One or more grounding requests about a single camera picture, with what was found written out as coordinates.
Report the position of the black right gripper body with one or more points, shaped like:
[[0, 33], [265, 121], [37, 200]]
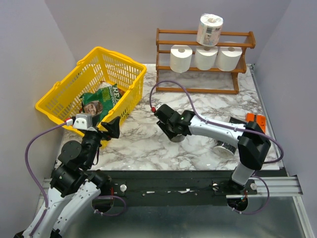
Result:
[[167, 129]]

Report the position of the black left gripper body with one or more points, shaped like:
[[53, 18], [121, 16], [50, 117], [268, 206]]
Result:
[[93, 137]]

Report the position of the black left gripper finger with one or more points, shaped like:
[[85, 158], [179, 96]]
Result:
[[113, 127], [106, 125]]

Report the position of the black roll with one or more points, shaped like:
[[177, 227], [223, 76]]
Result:
[[224, 149], [236, 121], [178, 138]]

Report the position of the white paper roll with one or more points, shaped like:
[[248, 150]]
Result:
[[228, 58], [205, 57], [180, 58]]

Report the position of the plastic pinkish paper roll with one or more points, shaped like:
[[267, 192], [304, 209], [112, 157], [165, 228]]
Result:
[[209, 30]]

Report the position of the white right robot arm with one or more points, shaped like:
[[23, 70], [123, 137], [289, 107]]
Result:
[[252, 143]]

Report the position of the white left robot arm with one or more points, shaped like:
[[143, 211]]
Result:
[[72, 187]]

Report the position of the wooden two-tier shelf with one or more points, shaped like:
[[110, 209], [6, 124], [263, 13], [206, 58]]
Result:
[[211, 81]]

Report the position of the green snack bag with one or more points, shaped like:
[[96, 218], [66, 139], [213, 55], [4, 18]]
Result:
[[99, 104]]

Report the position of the yellow plastic shopping basket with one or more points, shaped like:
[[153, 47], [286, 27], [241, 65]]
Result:
[[63, 101]]

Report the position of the orange snack packet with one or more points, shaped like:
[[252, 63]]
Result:
[[259, 119]]

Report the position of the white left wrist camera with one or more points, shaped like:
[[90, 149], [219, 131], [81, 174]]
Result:
[[82, 121]]

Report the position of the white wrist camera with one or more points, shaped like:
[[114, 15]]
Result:
[[155, 108], [82, 121]]

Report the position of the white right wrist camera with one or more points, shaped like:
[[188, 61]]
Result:
[[155, 108]]

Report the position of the aluminium rail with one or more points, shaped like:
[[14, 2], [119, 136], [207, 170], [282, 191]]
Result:
[[277, 187]]

